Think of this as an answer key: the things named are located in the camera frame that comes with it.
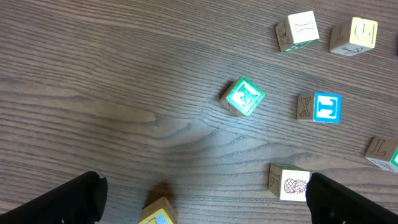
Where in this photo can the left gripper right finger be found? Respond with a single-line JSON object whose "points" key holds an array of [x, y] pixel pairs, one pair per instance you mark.
{"points": [[332, 203]]}

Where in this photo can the yellow top block near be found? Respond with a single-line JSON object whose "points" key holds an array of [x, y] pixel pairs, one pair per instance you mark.
{"points": [[159, 212]]}

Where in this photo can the green number 7 block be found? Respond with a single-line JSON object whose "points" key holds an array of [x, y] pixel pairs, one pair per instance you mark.
{"points": [[382, 152]]}

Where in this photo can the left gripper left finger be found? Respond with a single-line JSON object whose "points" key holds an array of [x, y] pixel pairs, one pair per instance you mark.
{"points": [[81, 200]]}

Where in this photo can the blue letter T block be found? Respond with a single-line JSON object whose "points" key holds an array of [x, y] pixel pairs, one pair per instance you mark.
{"points": [[319, 107]]}

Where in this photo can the green letter block left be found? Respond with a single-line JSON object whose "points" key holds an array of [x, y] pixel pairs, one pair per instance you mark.
{"points": [[242, 97]]}

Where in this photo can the wooden block yellow side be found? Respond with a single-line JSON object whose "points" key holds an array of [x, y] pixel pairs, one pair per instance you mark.
{"points": [[288, 182]]}

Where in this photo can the white block green side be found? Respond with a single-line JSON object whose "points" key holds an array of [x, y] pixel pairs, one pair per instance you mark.
{"points": [[297, 31]]}

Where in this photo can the yellow top block far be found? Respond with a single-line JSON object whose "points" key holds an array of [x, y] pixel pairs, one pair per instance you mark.
{"points": [[354, 36]]}

